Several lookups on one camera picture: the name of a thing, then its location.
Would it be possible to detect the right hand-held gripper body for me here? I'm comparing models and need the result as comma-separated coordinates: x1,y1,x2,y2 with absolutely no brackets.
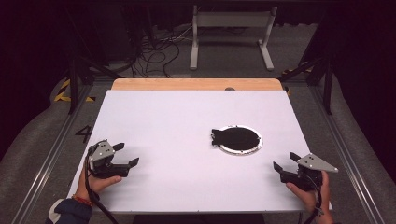
297,152,340,191

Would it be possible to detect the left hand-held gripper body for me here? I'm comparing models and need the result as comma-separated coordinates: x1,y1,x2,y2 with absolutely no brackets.
88,139,120,180

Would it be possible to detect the oval pearl-framed mirror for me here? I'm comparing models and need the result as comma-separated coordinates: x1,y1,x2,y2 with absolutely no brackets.
210,124,264,157

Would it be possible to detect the person's right hand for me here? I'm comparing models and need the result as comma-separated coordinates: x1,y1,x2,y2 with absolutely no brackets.
285,170,332,216

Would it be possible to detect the person's left hand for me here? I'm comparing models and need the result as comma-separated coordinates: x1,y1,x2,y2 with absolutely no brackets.
74,169,123,203

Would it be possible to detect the yellow black floor tape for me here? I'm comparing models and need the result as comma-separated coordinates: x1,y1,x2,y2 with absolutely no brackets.
53,78,96,104

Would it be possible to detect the black metal stand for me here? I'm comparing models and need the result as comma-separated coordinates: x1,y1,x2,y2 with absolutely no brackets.
62,6,123,115
277,54,336,116

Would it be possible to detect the aluminium floor rail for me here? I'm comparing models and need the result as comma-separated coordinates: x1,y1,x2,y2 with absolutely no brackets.
11,83,96,224
307,84,388,224

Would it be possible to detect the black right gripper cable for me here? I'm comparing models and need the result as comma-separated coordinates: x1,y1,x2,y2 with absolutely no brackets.
306,172,325,217

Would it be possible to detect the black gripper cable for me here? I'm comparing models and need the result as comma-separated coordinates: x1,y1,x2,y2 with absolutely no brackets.
306,172,325,217
83,141,120,224

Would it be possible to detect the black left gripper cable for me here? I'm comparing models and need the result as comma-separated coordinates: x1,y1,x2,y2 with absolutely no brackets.
83,141,120,224

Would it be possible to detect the red bracelet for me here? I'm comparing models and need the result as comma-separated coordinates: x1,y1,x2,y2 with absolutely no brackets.
71,194,94,207

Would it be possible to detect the tangle of floor cables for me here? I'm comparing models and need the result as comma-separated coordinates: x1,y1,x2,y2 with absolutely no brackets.
129,24,195,79

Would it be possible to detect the white metal table frame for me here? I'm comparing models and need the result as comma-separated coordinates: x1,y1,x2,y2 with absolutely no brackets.
189,5,279,72

